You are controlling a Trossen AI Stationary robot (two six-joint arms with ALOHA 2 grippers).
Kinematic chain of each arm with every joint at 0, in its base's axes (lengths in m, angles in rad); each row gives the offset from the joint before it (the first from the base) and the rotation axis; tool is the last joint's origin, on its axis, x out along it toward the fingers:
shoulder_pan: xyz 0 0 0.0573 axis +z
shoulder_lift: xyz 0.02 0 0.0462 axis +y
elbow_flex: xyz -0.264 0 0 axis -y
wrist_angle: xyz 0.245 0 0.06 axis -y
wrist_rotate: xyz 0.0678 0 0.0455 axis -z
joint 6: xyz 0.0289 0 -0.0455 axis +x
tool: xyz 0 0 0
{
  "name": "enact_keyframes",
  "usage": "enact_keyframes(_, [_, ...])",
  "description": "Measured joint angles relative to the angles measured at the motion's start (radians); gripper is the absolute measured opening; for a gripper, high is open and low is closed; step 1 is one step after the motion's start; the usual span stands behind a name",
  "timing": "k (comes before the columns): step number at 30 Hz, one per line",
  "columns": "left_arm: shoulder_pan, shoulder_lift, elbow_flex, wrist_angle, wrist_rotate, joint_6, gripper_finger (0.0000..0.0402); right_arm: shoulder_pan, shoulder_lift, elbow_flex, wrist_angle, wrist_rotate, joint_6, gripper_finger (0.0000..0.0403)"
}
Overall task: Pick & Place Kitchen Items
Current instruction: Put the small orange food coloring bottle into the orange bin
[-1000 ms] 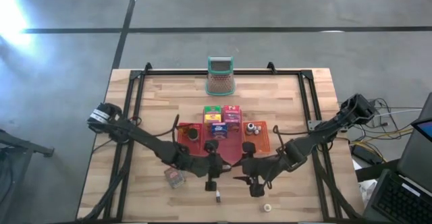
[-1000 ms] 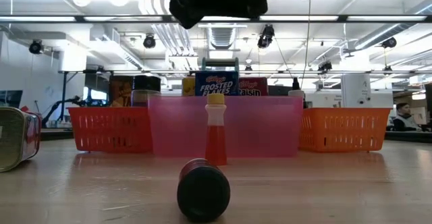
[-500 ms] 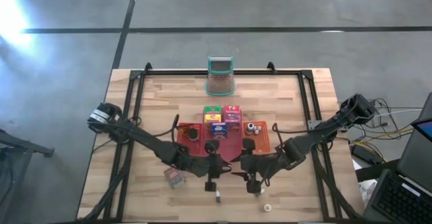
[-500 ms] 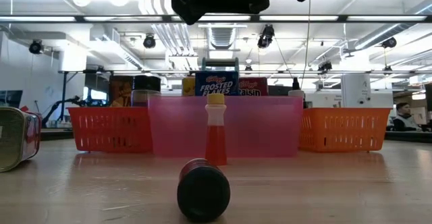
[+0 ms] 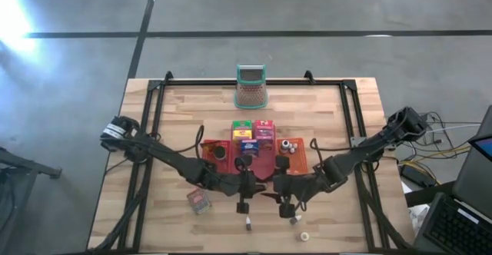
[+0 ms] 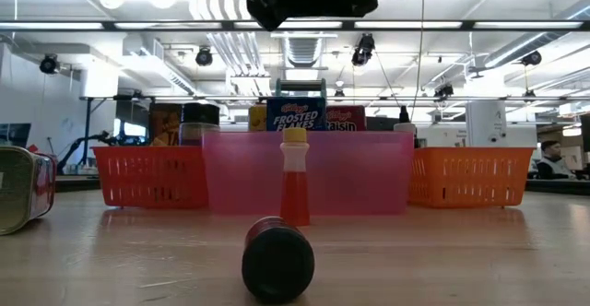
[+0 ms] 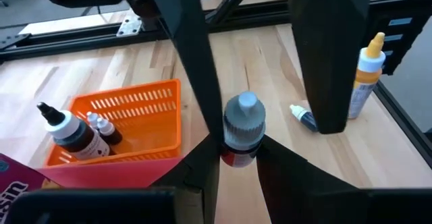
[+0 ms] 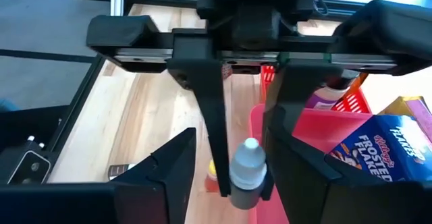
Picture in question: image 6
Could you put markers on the blue cereal box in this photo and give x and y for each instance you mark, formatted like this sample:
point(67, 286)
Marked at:
point(296, 114)

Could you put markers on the purple Raisin Bran cereal box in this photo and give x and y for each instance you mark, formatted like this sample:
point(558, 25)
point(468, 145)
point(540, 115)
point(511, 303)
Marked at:
point(345, 119)

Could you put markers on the black food colouring bottle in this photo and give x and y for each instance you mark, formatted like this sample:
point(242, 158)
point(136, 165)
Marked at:
point(404, 124)

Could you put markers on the sprinkles jar purple label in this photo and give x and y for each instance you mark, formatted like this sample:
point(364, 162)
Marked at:
point(199, 124)

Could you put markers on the orange snack bag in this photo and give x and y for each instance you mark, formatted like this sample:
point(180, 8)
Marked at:
point(165, 126)

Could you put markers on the red bottle yellow cap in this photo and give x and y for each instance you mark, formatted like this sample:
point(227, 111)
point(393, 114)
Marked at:
point(295, 195)

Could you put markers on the brown dropper bottle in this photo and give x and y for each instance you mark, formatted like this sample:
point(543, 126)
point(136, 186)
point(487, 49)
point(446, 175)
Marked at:
point(278, 262)

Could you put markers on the cereal box with pink label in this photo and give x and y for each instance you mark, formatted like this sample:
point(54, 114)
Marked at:
point(23, 191)

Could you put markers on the black background robot arm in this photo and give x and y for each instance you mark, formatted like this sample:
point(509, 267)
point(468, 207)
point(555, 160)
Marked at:
point(83, 142)

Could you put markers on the black hanging spotlight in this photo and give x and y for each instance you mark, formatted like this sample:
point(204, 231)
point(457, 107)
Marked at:
point(532, 58)
point(364, 50)
point(444, 90)
point(204, 57)
point(49, 64)

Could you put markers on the teal mesh basket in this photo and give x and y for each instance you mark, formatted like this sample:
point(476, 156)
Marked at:
point(300, 86)

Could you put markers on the black overhead light bar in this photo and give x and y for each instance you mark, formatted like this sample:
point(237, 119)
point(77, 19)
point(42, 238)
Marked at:
point(405, 25)

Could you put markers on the black background cabinet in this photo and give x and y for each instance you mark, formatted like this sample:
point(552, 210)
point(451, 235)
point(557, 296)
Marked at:
point(382, 124)

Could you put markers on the pink translucent plastic bin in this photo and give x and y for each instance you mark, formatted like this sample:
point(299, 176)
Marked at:
point(359, 172)

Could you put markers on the white background machine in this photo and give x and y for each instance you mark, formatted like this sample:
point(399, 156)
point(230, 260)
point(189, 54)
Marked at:
point(486, 121)

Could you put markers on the red plastic basket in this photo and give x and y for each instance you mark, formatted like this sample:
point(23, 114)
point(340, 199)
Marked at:
point(147, 177)

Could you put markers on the orange plastic basket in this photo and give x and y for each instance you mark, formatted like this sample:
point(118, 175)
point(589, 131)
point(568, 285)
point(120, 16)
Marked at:
point(470, 177)

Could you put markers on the person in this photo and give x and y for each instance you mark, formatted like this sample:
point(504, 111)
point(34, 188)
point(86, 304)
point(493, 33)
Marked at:
point(551, 163)

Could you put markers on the silver ventilation duct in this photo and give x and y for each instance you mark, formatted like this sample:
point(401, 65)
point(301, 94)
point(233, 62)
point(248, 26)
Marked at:
point(303, 50)

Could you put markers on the blue metal post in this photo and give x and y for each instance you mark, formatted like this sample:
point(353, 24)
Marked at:
point(87, 126)

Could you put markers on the black metal table frame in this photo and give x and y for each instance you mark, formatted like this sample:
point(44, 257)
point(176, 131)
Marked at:
point(78, 184)

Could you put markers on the dark wall screen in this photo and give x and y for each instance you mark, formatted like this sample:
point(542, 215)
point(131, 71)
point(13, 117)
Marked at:
point(15, 134)

